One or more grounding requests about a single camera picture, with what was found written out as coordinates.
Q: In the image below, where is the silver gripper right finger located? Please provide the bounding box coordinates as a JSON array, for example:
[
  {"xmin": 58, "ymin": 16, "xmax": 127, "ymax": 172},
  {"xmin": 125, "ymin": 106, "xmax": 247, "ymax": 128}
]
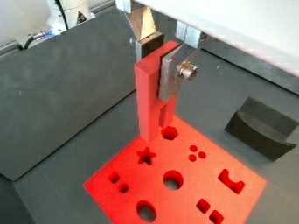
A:
[{"xmin": 159, "ymin": 22, "xmax": 207, "ymax": 102}]

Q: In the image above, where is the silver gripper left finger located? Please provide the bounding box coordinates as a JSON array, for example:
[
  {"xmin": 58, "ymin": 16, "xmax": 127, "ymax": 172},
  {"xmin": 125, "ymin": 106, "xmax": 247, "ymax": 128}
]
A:
[{"xmin": 126, "ymin": 6, "xmax": 165, "ymax": 60}]

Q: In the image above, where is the red double-square peg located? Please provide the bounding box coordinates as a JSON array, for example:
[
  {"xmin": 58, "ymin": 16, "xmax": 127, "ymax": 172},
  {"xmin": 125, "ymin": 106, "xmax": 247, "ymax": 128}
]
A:
[{"xmin": 135, "ymin": 41, "xmax": 179, "ymax": 142}]

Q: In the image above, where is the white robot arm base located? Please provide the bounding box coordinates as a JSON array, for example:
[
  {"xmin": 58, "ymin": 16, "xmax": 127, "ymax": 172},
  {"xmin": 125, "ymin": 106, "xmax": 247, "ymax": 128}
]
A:
[{"xmin": 24, "ymin": 0, "xmax": 95, "ymax": 48}]

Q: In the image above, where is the black curved holder block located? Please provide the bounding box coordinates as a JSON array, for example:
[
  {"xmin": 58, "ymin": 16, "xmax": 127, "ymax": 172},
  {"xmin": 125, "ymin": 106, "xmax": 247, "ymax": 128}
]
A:
[{"xmin": 226, "ymin": 97, "xmax": 299, "ymax": 161}]

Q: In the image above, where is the red shape-sorting block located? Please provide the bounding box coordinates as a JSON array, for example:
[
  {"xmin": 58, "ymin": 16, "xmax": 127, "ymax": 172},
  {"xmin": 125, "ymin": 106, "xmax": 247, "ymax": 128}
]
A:
[{"xmin": 84, "ymin": 117, "xmax": 267, "ymax": 224}]

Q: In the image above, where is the black cable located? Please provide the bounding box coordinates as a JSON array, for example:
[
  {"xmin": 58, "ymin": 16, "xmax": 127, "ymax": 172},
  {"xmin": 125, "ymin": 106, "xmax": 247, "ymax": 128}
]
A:
[{"xmin": 23, "ymin": 0, "xmax": 71, "ymax": 50}]

